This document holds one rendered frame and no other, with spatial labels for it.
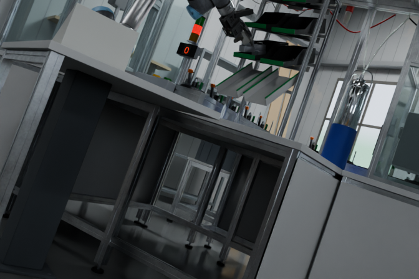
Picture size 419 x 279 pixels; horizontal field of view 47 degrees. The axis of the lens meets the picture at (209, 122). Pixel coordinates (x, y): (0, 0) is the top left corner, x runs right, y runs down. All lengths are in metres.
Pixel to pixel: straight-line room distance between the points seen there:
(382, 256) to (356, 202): 0.28
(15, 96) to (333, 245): 1.94
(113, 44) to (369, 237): 1.55
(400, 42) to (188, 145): 3.13
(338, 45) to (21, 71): 5.50
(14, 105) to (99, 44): 1.08
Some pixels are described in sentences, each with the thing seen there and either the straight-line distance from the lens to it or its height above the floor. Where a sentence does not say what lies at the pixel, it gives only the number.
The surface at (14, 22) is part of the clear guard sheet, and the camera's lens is 3.30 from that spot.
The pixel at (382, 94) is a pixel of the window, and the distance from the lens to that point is 6.75.
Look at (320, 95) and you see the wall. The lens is 7.48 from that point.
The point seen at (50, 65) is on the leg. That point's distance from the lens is 1.64.
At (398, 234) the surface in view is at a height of 0.64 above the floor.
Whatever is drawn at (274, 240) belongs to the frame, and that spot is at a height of 0.45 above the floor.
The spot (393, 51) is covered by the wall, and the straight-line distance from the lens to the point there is 6.98.
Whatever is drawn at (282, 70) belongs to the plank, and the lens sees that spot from 6.88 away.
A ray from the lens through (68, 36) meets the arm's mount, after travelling 2.00.
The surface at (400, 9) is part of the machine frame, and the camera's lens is 3.49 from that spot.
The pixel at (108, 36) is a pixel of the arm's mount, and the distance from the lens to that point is 2.05.
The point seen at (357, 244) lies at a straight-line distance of 2.63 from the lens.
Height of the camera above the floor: 0.68
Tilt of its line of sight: 4 degrees up
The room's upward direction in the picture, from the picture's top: 20 degrees clockwise
